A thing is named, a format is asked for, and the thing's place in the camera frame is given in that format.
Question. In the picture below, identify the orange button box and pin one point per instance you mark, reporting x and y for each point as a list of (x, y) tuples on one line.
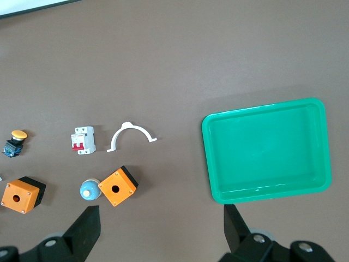
[(26, 191), (122, 181)]

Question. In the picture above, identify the small white pipe clamp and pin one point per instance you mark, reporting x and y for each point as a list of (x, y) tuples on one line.
[(132, 127)]

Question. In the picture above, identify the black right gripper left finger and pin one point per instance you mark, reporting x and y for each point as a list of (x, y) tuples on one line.
[(81, 234)]

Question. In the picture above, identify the green plastic tray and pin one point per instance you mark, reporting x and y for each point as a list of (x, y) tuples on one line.
[(267, 152)]

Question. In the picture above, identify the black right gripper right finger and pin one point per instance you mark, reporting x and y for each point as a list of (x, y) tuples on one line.
[(240, 240)]

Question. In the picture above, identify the blue dome buzzer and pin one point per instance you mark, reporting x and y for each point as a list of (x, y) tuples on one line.
[(88, 188)]

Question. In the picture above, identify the white red circuit breaker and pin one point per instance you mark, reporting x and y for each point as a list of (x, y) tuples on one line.
[(84, 140)]

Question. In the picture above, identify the yellow mushroom push button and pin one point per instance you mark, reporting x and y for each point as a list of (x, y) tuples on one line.
[(16, 139)]

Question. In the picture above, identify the brown table mat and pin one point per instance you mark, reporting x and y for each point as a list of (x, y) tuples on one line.
[(174, 68)]

